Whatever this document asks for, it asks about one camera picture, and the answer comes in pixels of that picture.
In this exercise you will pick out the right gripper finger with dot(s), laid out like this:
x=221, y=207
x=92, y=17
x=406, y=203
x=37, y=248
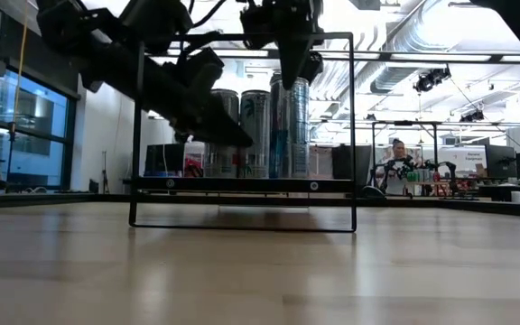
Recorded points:
x=294, y=58
x=315, y=67

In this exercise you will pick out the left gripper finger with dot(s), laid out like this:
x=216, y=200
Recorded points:
x=215, y=126

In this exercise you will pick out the white beverage can black lid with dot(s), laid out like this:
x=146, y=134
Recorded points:
x=256, y=135
x=224, y=160

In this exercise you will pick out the blue silver energy drink can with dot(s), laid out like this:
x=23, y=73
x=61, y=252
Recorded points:
x=289, y=135

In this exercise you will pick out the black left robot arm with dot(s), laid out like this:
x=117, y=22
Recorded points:
x=84, y=27

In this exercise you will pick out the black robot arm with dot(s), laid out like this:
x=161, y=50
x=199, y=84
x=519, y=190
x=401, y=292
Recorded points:
x=452, y=173

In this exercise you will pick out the black metal wood shelf rack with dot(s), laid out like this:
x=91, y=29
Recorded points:
x=242, y=184

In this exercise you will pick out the red printed box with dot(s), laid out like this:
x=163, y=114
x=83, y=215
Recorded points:
x=194, y=162

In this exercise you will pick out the beige cloth cover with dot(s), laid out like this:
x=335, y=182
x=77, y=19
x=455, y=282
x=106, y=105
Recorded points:
x=321, y=161

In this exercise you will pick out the thin black tripod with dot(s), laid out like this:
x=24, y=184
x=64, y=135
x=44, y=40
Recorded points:
x=104, y=176

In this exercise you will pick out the long light strip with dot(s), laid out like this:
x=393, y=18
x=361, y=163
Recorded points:
x=422, y=57

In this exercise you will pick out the black track light cluster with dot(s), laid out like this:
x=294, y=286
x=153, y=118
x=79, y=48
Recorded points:
x=472, y=116
x=431, y=79

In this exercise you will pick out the small black box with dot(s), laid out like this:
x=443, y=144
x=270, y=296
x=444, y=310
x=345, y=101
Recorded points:
x=93, y=186

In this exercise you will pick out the person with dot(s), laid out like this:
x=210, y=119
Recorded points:
x=397, y=171

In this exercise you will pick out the black tripod stand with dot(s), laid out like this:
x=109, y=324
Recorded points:
x=11, y=158

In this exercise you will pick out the white sign board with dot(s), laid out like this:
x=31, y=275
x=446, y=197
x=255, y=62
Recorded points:
x=470, y=158

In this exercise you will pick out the white cup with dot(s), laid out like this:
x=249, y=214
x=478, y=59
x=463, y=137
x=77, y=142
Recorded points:
x=516, y=197

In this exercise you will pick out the glass window wall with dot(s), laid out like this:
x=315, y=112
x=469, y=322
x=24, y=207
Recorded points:
x=34, y=149

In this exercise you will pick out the black frame workstation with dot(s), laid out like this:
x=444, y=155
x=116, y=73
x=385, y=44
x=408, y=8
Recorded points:
x=435, y=149

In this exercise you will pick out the black aluminium table frame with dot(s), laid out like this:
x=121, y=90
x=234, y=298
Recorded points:
x=61, y=199

